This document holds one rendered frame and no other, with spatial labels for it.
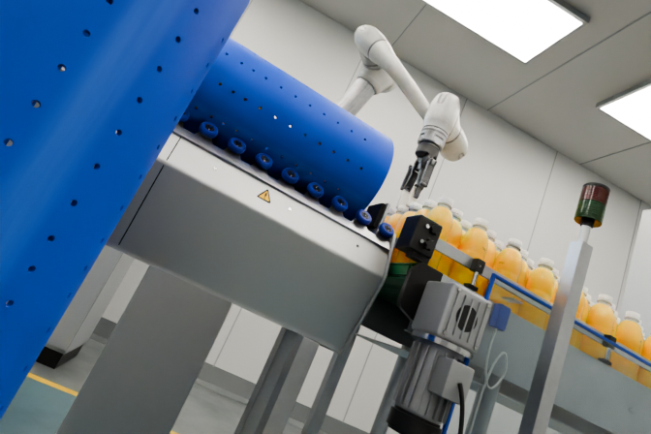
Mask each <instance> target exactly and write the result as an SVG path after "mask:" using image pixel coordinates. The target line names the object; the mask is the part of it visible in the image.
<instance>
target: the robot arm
mask: <svg viewBox="0 0 651 434"><path fill-rule="evenodd" d="M355 43H356V46H357V49H358V52H359V55H360V58H361V61H362V65H361V67H360V70H359V72H358V74H357V78H356V81H355V82H354V83H353V84H352V86H351V87H350V88H349V89H348V90H347V91H346V92H345V93H344V95H343V96H342V97H341V98H340V99H339V100H338V101H337V102H336V105H338V106H339V107H341V108H342V109H344V110H346V111H348V112H349V113H351V114H352V115H354V116H356V114H357V113H358V112H359V111H360V110H361V109H362V107H363V106H364V105H365V104H366V103H367V102H368V101H369V100H370V98H371V97H372V96H373V95H378V94H380V93H388V92H390V91H392V90H393V89H394V88H395V87H396V85H397V86H398V87H399V88H400V90H401V91H402V92H403V94H404V95H405V96H406V98H407V99H408V100H409V102H410V103H411V104H412V106H413V107H414V108H415V110H416V111H417V113H418V114H419V116H420V117H421V118H422V120H423V127H422V129H421V132H420V135H419V137H418V147H417V149H416V152H415V154H416V156H417V159H416V161H415V163H414V164H413V165H410V166H409V167H408V171H407V173H406V175H405V178H404V180H403V182H402V185H401V187H400V190H402V193H401V196H400V198H399V201H398V203H397V206H396V208H398V206H399V205H405V206H408V207H409V208H410V205H411V203H412V202H418V200H419V196H420V193H421V191H422V190H423V188H427V186H428V183H429V180H430V178H431V175H432V172H433V170H434V168H435V166H436V164H437V161H436V160H437V158H438V155H439V153H440V154H441V155H442V157H444V158H445V159H446V160H448V161H451V162H456V161H458V160H460V159H462V158H463V157H464V156H465V155H466V153H467V150H468V141H467V139H466V136H465V133H464V131H463V129H462V128H461V127H460V123H459V111H460V103H459V99H458V97H457V96H455V95H453V94H451V93H447V92H446V93H440V94H438V95H437V96H436V97H435V98H434V100H433V101H432V103H431V104H430V105H429V103H428V102H427V100H426V99H425V97H424V96H423V95H422V93H421V92H420V90H419V88H418V87H417V85H416V84H415V82H414V81H413V79H412V78H411V76H410V75H409V74H408V72H407V71H406V69H405V68H404V67H403V65H402V64H401V62H400V61H399V60H398V58H397V57H396V55H395V53H394V51H393V50H392V48H391V46H390V44H389V42H388V40H387V39H386V37H385V36H384V35H383V34H382V33H381V32H380V31H379V30H378V29H377V28H375V27H373V26H370V25H362V26H359V28H358V29H357V30H356V32H355ZM415 182H417V183H416V184H415ZM414 184H415V185H414ZM413 186H415V187H413ZM412 188H413V190H412ZM411 190H412V192H411ZM410 192H411V193H410Z"/></svg>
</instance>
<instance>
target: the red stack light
mask: <svg viewBox="0 0 651 434"><path fill-rule="evenodd" d="M609 195H610V193H609V192H608V191H607V189H605V188H603V187H600V186H595V185H588V186H584V187H582V189H581V192H580V196H579V200H578V201H581V200H594V201H598V202H601V203H603V204H604V205H605V206H607V203H608V199H609Z"/></svg>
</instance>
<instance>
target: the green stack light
mask: <svg viewBox="0 0 651 434"><path fill-rule="evenodd" d="M605 211H606V206H605V205H604V204H603V203H601V202H600V201H594V200H581V201H579V202H578V203H577V207H576V211H575V214H574V217H573V219H574V221H575V222H576V223H578V224H579V225H580V222H581V220H589V221H591V222H593V223H594V227H593V228H598V227H600V226H601V225H602V224H603V221H604V217H605Z"/></svg>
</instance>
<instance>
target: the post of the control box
mask: <svg viewBox="0 0 651 434"><path fill-rule="evenodd" d="M356 338H357V336H356V335H354V337H353V339H352V341H351V342H350V344H349V346H348V348H347V349H346V351H345V353H344V355H342V356H340V355H338V354H336V353H333V355H332V358H331V360H330V363H329V365H328V367H327V370H326V372H325V375H324V378H323V380H322V383H321V385H320V388H319V390H318V393H317V395H316V397H315V400H314V402H313V405H312V407H311V410H310V412H309V415H308V417H307V420H306V421H305V423H304V426H303V428H302V431H301V433H300V434H318V433H319V431H320V428H321V426H322V423H323V421H324V418H325V416H326V412H327V409H328V407H329V404H330V402H331V399H332V397H333V394H334V392H335V390H336V387H337V385H338V382H339V380H340V377H341V375H342V372H343V370H344V367H345V365H346V362H347V360H348V357H349V355H350V352H351V350H352V347H353V346H354V343H355V341H356Z"/></svg>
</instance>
